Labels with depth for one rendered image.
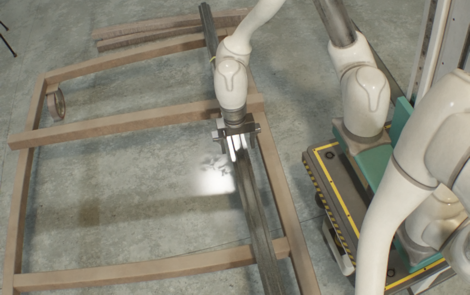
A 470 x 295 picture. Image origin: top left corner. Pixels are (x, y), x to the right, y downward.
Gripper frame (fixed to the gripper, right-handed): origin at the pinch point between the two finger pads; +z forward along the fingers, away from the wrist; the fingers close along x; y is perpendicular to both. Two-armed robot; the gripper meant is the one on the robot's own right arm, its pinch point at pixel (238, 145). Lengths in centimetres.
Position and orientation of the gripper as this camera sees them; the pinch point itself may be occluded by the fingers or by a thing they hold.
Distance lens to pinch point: 161.4
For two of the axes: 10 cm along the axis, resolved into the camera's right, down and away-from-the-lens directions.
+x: 9.8, -1.9, 0.9
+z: 0.6, 6.6, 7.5
